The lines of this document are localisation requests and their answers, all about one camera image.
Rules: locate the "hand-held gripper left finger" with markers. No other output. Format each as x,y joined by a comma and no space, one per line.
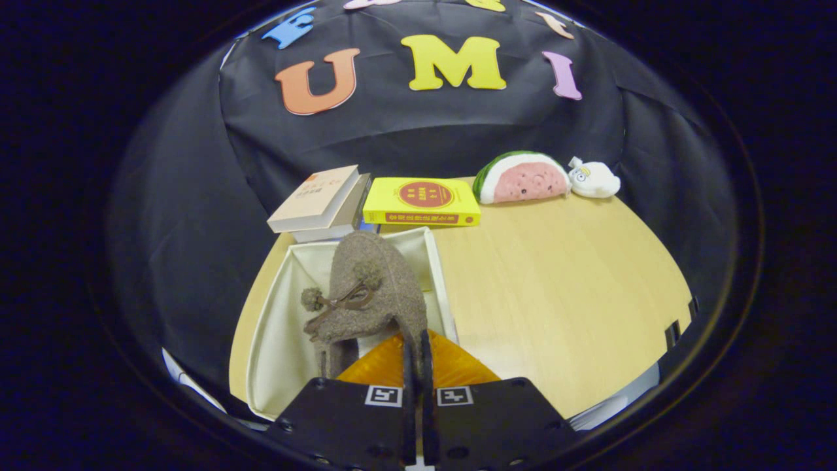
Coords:
409,405

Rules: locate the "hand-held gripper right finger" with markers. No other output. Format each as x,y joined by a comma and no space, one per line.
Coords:
428,405

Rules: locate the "brown fuzzy shoe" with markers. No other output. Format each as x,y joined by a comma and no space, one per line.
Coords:
379,294

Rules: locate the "cream fabric storage box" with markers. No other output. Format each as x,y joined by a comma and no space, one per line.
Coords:
281,353

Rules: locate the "blue cover book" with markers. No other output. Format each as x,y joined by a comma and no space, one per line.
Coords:
369,227

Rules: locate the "grey cover book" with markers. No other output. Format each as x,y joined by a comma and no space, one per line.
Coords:
346,219

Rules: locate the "yellow book with red circle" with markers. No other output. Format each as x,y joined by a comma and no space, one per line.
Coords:
422,199

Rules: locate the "beige cover book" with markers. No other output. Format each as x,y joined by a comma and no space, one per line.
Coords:
317,196

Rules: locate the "watermelon slice plush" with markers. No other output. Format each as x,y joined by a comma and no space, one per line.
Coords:
523,180

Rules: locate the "white plush toy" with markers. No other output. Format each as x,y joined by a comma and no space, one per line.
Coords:
595,180

